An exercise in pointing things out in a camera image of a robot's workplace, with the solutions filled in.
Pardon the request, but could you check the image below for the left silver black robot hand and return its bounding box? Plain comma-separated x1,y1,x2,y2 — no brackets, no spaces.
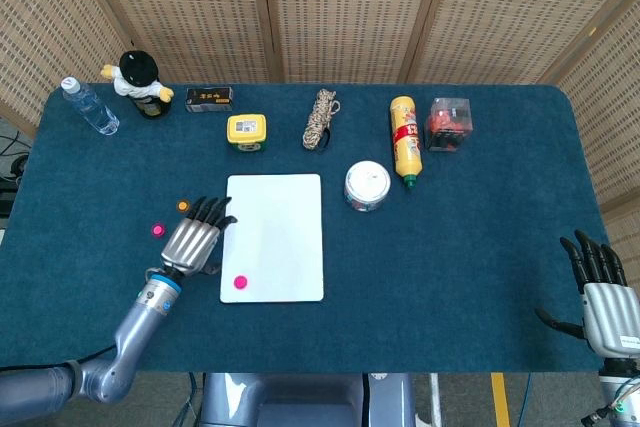
160,195,239,278

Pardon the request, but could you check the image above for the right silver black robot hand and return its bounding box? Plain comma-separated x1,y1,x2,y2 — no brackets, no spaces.
534,229,640,361

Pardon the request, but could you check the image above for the white rectangular board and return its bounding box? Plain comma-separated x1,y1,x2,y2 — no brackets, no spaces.
219,173,325,305

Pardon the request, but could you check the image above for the green tub with yellow lid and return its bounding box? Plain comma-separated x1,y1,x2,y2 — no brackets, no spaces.
225,114,268,154

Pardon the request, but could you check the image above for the black cardboard box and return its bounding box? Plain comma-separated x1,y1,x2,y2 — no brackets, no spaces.
184,86,235,114

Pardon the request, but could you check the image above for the blue table cloth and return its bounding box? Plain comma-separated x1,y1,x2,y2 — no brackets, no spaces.
0,82,609,376

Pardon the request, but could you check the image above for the clear plastic water bottle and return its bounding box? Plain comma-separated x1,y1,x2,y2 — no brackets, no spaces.
60,76,121,137

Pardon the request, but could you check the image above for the black yellow plush toy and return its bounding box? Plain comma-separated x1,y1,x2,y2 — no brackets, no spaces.
100,49,175,102

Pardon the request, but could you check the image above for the clear jar of binder clips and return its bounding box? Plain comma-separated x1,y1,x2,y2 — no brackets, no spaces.
343,160,393,213

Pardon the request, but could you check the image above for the grey robot torso base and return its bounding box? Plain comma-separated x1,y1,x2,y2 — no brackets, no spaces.
199,371,416,427

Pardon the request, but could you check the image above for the yellow bottle with green cap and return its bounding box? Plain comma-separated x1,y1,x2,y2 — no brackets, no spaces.
389,95,424,191

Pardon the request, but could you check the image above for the clear box of binder clips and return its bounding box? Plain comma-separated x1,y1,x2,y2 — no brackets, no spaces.
423,96,473,153

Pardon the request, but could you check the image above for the woven folding screen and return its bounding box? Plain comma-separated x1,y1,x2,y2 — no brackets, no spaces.
0,0,640,268

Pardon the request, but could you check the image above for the beige braided rope bundle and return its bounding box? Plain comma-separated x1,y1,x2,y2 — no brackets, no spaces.
301,88,343,151

